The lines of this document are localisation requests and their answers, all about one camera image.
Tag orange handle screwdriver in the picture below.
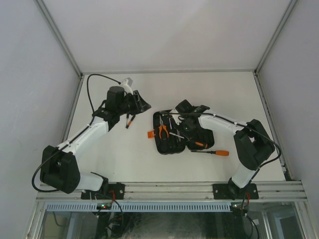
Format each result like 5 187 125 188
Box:
191 150 229 156

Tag black plastic tool case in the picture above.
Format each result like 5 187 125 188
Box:
148 110 215 155

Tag blue slotted cable duct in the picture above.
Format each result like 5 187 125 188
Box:
46 202 231 213

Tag right camera black cable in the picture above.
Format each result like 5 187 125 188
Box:
159 111 282 170

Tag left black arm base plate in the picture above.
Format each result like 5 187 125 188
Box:
81 182 125 200

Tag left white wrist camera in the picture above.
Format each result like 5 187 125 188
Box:
120 78 134 95

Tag camera black cable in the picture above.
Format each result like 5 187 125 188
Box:
159 111 282 170
86 73 123 113

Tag black handle claw hammer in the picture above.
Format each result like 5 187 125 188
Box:
161 114 173 130

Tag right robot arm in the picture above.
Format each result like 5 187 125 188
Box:
170 100 278 199

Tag left camera black cable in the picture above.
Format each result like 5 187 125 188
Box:
86 73 123 113

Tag orange handle needle-nose pliers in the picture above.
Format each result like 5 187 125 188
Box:
159 116 169 140

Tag small precision screwdriver lower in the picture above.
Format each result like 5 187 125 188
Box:
125 115 136 129

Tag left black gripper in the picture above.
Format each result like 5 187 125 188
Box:
117 91 151 116

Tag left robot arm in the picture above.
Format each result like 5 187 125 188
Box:
35 86 151 199

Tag aluminium front rail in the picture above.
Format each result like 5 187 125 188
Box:
36 181 308 202

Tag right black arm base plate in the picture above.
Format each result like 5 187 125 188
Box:
212 183 259 200

